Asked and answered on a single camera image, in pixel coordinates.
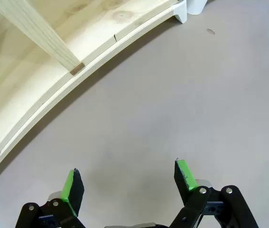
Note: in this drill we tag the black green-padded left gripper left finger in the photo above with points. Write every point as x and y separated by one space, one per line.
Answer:
73 190

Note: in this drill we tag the wooden four-compartment shelf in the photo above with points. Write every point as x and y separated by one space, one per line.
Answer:
30 23

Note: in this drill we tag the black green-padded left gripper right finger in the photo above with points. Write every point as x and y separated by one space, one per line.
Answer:
184 180

